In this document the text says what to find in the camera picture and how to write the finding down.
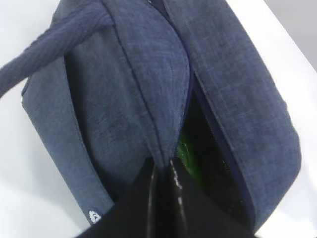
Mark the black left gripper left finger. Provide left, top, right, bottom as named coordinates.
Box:
left=79, top=158, right=158, bottom=238

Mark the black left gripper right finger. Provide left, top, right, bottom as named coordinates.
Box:
left=168, top=158, right=255, bottom=238

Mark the green cucumber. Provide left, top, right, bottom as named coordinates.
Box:
left=177, top=129, right=205, bottom=190

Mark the navy blue fabric bag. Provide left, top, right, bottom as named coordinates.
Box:
left=0, top=0, right=301, bottom=232

